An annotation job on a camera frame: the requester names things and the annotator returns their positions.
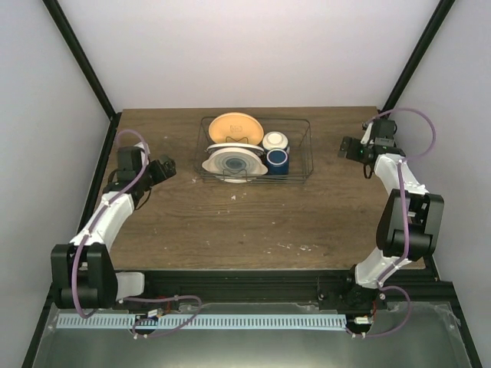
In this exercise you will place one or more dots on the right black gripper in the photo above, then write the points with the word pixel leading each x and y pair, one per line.
pixel 351 154

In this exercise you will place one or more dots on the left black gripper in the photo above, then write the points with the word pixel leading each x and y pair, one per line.
pixel 170 170

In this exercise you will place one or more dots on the white blue striped plate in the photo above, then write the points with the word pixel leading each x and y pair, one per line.
pixel 219 146

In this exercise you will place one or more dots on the black wire dish rack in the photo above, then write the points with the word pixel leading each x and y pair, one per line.
pixel 297 130

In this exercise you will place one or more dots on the dark blue mug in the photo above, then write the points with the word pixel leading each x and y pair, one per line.
pixel 277 162

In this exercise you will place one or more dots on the clear plastic lidded bowl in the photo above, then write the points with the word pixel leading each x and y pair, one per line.
pixel 235 165

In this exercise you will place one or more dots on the cream and teal bowl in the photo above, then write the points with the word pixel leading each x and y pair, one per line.
pixel 275 140

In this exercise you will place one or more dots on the orange plastic plate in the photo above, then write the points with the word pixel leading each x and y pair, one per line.
pixel 236 127

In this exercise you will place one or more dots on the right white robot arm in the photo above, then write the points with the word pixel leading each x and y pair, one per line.
pixel 410 222

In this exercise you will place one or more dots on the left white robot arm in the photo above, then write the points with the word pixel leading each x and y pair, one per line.
pixel 107 222

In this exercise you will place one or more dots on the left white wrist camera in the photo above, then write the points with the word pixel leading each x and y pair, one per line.
pixel 141 148

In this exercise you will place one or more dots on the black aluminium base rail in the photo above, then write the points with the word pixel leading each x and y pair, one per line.
pixel 331 289

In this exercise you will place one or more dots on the right black frame post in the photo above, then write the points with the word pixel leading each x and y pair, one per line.
pixel 424 42

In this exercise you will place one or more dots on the black frame post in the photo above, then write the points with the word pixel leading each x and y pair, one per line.
pixel 424 42
pixel 70 38

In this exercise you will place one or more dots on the light blue slotted cable duct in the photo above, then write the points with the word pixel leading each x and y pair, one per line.
pixel 206 322

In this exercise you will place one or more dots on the left black frame post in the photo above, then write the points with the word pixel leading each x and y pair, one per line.
pixel 70 38

